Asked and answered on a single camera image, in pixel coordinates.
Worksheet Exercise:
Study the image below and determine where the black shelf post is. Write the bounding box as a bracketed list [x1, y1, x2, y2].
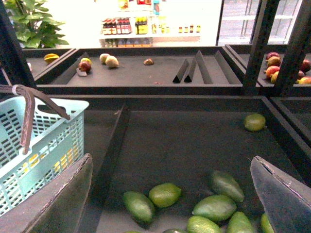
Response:
[273, 0, 311, 97]
[242, 0, 278, 96]

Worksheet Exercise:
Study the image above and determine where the green lime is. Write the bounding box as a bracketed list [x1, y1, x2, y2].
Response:
[244, 113, 266, 132]

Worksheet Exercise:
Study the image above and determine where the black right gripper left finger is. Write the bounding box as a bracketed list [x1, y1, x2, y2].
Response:
[0, 154, 93, 233]

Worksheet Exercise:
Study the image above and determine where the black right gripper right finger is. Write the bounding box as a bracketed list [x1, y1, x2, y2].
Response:
[250, 156, 311, 233]

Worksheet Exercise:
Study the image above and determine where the light blue plastic basket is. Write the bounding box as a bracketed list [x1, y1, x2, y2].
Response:
[0, 97, 89, 215]

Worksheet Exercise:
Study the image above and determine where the green potted plant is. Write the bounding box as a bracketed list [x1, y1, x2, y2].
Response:
[3, 0, 69, 49]

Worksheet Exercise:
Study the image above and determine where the brown basket handle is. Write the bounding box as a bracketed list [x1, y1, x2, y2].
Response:
[33, 92, 70, 120]
[0, 84, 35, 155]

